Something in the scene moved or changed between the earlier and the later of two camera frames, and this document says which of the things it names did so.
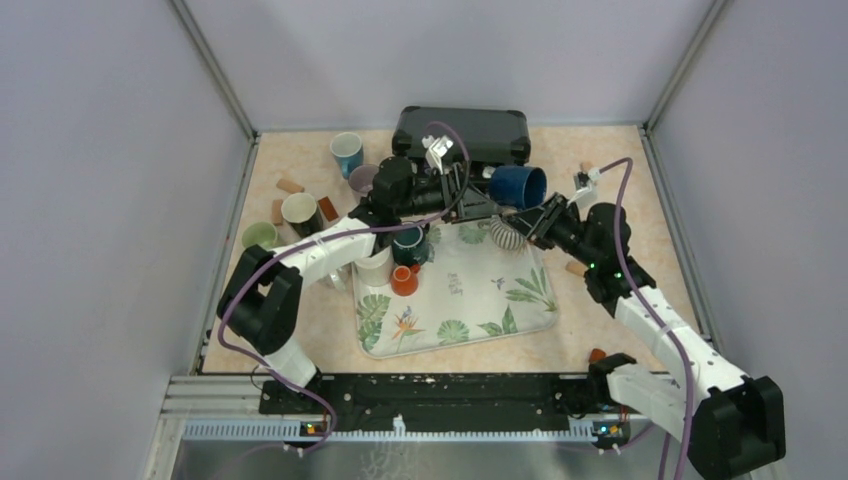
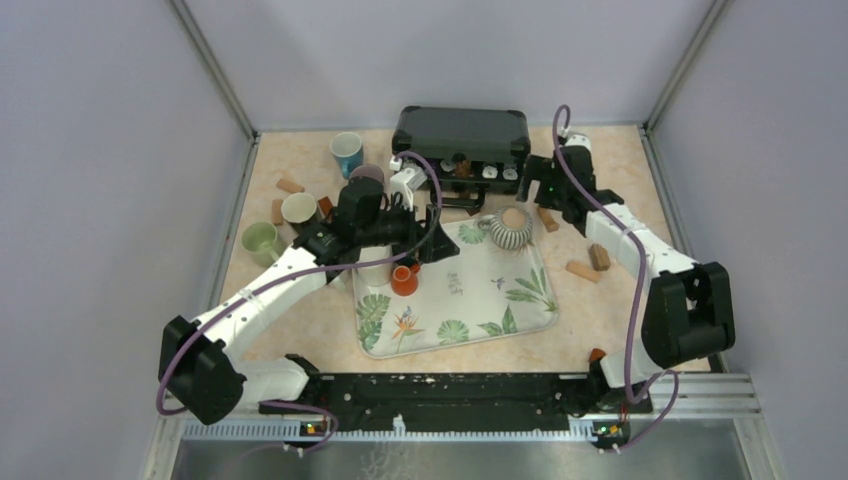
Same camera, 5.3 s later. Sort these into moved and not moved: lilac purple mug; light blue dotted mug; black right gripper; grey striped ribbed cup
Moved: black right gripper
Not moved: lilac purple mug; light blue dotted mug; grey striped ribbed cup
